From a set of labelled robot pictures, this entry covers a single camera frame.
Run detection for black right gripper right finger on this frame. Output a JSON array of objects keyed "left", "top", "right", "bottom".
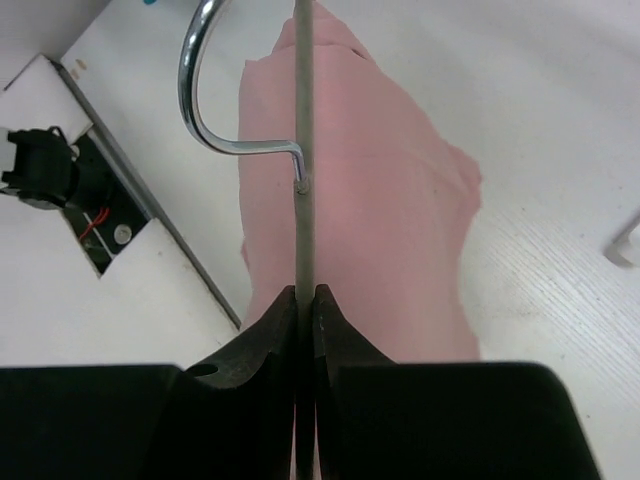
[{"left": 313, "top": 285, "right": 600, "bottom": 479}]

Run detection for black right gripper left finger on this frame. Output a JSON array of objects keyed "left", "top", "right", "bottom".
[{"left": 1, "top": 288, "right": 297, "bottom": 479}]

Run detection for pink trousers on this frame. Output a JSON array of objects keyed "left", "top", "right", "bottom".
[{"left": 238, "top": 1, "right": 481, "bottom": 363}]

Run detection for grey clothes hanger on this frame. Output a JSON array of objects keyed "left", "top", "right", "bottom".
[{"left": 177, "top": 1, "right": 315, "bottom": 479}]

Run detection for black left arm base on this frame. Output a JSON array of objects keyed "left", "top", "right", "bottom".
[{"left": 63, "top": 129, "right": 151, "bottom": 275}]

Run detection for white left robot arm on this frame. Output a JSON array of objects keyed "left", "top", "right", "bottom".
[{"left": 1, "top": 126, "right": 79, "bottom": 210}]

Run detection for white rack base foot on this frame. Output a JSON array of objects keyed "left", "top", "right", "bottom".
[{"left": 603, "top": 211, "right": 639, "bottom": 269}]

